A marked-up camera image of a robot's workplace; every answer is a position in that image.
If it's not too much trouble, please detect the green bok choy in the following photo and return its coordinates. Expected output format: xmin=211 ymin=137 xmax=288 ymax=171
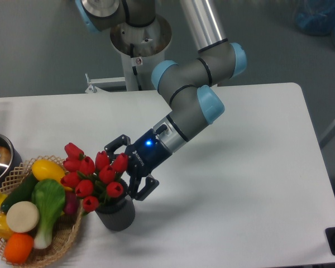
xmin=31 ymin=179 xmax=65 ymax=250

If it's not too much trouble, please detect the orange fruit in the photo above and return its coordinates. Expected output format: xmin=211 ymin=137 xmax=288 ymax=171
xmin=3 ymin=233 xmax=34 ymax=264

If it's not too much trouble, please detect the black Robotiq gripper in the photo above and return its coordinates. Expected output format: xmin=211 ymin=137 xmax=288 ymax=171
xmin=104 ymin=129 xmax=172 ymax=201

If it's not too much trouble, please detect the dark grey ribbed vase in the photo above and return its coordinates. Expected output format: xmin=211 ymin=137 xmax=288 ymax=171
xmin=95 ymin=179 xmax=135 ymax=231

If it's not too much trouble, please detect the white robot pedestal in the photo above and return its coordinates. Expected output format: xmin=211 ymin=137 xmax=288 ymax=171
xmin=84 ymin=13 xmax=174 ymax=94

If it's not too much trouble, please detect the yellow squash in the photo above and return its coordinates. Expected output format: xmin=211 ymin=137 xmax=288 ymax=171
xmin=31 ymin=159 xmax=66 ymax=183

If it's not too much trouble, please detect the woven wicker basket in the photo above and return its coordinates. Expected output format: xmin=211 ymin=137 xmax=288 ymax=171
xmin=0 ymin=155 xmax=83 ymax=267

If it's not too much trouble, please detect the yellow bell pepper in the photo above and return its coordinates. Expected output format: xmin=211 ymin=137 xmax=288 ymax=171
xmin=0 ymin=212 xmax=14 ymax=240

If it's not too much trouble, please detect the red tulip bouquet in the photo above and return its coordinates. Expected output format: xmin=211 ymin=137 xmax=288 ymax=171
xmin=61 ymin=142 xmax=128 ymax=214

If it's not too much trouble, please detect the green cucumber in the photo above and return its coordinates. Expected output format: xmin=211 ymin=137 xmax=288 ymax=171
xmin=0 ymin=173 xmax=39 ymax=213

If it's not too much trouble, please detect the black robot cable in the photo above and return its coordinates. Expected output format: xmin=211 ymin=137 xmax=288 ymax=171
xmin=129 ymin=43 xmax=142 ymax=92

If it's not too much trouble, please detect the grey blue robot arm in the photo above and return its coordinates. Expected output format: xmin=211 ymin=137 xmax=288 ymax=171
xmin=76 ymin=1 xmax=247 ymax=200

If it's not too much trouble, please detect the purple red radish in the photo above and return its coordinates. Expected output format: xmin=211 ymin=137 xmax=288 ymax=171
xmin=63 ymin=192 xmax=79 ymax=215

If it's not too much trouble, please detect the round cream bun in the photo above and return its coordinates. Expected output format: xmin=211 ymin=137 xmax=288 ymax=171
xmin=6 ymin=201 xmax=40 ymax=233

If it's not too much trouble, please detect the blue plastic bag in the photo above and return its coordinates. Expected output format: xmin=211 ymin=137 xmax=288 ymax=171
xmin=293 ymin=1 xmax=335 ymax=46

